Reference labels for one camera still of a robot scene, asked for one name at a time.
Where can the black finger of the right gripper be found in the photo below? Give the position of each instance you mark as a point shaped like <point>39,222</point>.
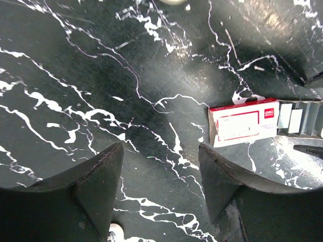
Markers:
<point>310,150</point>

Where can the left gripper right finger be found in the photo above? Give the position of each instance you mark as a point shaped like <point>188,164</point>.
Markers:
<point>244,206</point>

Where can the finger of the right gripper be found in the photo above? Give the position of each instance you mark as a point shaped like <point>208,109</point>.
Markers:
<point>315,81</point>

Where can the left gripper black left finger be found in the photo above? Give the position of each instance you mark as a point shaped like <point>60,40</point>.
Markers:
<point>74,205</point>

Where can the staple box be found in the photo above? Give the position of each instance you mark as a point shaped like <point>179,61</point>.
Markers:
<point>267,118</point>

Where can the black grey stapler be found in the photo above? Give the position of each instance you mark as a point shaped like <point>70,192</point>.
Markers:
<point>172,2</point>

